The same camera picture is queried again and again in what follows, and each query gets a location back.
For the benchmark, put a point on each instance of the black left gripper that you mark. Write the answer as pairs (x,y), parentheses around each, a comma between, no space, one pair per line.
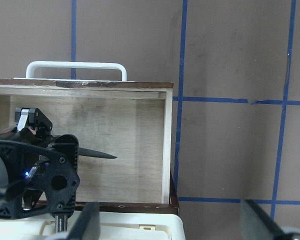
(30,136)

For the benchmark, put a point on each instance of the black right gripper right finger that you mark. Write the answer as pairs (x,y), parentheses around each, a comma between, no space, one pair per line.
(256,224)

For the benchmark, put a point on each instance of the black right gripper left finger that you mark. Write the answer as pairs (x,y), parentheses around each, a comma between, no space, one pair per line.
(86,226)

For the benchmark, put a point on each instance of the wooden drawer with white handle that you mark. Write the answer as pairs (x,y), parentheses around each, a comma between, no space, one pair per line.
(131,120)

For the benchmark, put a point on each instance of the white plastic tray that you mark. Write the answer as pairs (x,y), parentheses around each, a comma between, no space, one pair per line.
(112,226)

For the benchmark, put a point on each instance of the brown wooden cabinet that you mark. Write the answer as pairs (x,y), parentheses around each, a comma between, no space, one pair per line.
(140,203)

